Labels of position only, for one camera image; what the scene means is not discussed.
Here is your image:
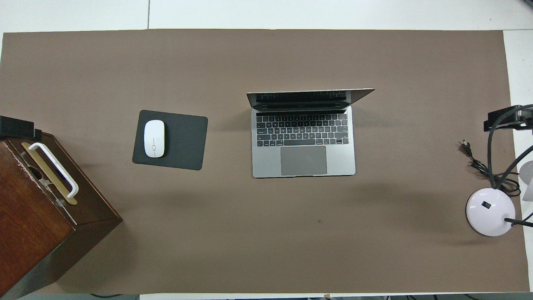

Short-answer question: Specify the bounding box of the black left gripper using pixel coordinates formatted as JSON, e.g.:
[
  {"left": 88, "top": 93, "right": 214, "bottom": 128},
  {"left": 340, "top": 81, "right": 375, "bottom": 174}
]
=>
[{"left": 0, "top": 116, "right": 42, "bottom": 140}]

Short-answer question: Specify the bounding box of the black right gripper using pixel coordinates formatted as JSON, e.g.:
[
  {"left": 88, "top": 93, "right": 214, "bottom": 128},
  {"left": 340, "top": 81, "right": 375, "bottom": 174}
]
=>
[{"left": 483, "top": 104, "right": 533, "bottom": 132}]

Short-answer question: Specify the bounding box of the silver laptop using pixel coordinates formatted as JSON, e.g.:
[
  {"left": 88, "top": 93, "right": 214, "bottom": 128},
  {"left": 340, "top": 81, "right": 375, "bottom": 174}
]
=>
[{"left": 247, "top": 88, "right": 375, "bottom": 179}]

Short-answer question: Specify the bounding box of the white desk lamp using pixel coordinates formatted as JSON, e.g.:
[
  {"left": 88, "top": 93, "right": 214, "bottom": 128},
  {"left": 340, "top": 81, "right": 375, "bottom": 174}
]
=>
[{"left": 466, "top": 160, "right": 533, "bottom": 237}]

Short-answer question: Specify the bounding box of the brown wooden box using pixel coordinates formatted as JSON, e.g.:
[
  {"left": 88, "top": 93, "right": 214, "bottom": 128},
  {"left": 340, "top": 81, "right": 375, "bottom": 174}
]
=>
[{"left": 0, "top": 131, "right": 123, "bottom": 300}]

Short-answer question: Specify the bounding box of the white computer mouse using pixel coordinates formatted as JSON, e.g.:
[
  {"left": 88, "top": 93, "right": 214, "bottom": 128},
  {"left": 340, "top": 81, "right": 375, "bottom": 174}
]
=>
[{"left": 144, "top": 120, "right": 165, "bottom": 158}]

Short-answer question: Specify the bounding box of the black mouse pad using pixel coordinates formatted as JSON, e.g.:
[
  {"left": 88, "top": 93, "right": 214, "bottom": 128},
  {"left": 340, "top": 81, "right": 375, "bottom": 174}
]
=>
[{"left": 132, "top": 110, "right": 208, "bottom": 170}]

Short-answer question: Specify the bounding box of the brown table mat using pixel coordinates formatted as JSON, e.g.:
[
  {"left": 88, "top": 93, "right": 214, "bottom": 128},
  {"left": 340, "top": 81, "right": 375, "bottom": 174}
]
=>
[{"left": 0, "top": 29, "right": 529, "bottom": 294}]

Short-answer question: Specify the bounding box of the gold handle plate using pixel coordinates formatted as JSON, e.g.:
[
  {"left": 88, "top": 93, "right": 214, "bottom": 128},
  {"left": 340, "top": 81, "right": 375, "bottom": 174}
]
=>
[{"left": 21, "top": 142, "right": 78, "bottom": 205}]

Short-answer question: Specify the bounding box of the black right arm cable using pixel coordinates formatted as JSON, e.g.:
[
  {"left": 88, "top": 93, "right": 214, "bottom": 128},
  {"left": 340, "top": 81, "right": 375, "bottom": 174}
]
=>
[{"left": 487, "top": 105, "right": 533, "bottom": 190}]

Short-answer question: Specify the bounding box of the white box handle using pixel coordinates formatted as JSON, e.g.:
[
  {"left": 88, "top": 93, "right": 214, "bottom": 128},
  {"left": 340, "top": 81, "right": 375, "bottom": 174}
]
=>
[{"left": 28, "top": 142, "right": 79, "bottom": 198}]

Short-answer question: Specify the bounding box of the black lamp power cable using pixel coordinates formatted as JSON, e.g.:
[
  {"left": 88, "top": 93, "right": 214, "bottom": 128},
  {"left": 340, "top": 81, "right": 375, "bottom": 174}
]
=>
[{"left": 461, "top": 141, "right": 533, "bottom": 222}]

